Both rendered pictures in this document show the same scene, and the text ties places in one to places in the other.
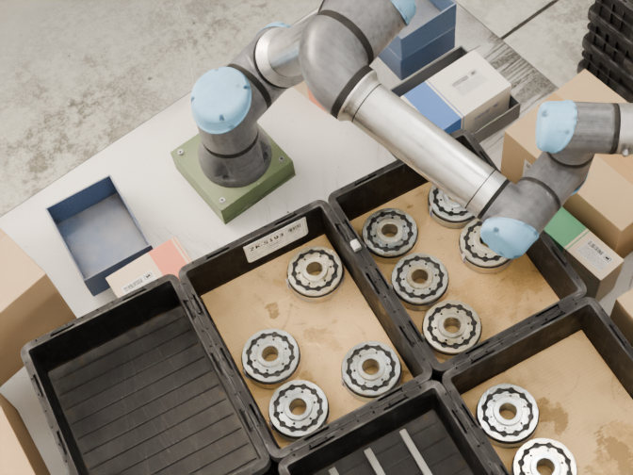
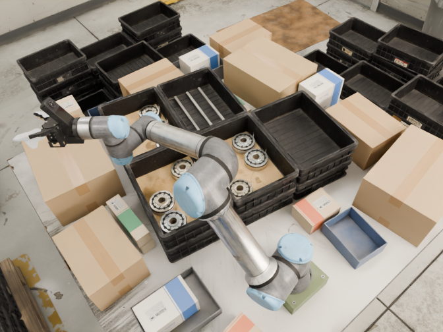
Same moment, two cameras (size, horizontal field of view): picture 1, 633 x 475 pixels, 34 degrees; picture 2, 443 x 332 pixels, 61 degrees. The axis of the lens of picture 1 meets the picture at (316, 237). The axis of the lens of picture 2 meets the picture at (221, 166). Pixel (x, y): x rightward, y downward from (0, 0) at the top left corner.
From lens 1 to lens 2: 1.81 m
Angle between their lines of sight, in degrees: 68
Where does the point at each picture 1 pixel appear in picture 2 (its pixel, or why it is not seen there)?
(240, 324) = (271, 174)
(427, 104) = (182, 296)
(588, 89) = (91, 282)
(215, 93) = (298, 244)
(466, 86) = (157, 307)
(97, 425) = (321, 141)
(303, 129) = (256, 307)
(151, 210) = (333, 258)
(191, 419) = (285, 143)
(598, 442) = not seen: hidden behind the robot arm
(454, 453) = not seen: hidden behind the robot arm
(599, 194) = (106, 221)
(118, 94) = not seen: outside the picture
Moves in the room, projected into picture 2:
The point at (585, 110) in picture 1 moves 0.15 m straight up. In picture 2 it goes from (103, 119) to (88, 82)
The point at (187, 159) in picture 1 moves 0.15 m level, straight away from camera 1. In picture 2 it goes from (317, 272) to (339, 310)
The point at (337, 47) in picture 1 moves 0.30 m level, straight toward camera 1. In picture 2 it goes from (215, 146) to (207, 80)
